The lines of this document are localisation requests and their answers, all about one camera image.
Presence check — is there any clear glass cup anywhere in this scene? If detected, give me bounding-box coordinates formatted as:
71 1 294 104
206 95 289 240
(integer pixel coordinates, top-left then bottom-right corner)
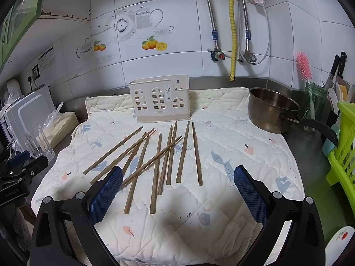
25 125 55 163

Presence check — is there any bagged stack of napkins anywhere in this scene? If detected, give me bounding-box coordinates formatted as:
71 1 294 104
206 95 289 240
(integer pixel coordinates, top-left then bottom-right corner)
41 111 79 149

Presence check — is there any lime green plastic rack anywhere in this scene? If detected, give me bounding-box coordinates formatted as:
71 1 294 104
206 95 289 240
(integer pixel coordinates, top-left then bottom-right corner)
326 101 355 213

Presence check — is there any white quilted patterned mat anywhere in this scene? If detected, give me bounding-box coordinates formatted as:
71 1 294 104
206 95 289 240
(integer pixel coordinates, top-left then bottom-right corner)
31 88 305 265

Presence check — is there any green glass jar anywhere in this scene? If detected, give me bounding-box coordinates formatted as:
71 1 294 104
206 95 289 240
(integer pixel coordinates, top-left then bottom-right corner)
300 81 327 121

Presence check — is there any green cabinet door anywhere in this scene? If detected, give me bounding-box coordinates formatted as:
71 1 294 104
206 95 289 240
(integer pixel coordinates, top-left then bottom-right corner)
1 0 43 70

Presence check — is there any cream plastic utensil holder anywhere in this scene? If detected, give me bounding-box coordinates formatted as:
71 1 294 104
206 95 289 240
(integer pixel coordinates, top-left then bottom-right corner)
129 74 191 123

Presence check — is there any pink bottle brush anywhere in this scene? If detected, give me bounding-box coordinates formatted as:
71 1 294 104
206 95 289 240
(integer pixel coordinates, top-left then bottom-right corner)
296 52 313 81

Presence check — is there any steel angle valve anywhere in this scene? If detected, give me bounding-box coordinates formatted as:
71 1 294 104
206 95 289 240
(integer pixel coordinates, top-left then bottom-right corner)
240 50 257 64

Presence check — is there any steel saucepan with black handle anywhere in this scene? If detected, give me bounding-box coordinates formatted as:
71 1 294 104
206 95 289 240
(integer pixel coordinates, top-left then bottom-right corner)
248 87 339 147

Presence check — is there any black handled kitchen knife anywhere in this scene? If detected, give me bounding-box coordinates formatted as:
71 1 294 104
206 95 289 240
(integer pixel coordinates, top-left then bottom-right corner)
335 51 347 79

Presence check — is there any red handled water valve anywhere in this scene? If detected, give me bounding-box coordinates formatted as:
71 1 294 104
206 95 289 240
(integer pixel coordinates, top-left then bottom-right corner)
207 49 231 61

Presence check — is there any right braided steel hose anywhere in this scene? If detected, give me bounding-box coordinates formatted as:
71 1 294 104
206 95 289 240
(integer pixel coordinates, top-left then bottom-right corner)
238 0 252 52

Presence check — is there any braided steel hose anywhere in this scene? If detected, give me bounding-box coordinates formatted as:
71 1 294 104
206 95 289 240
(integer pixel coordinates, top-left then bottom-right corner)
200 0 219 51
238 0 252 52

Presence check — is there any left braided steel hose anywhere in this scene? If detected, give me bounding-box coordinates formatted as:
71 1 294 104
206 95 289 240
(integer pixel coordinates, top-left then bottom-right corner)
200 0 219 51

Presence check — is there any yellow corrugated gas hose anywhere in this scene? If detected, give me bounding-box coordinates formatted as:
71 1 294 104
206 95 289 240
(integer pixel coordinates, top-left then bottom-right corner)
229 0 238 82

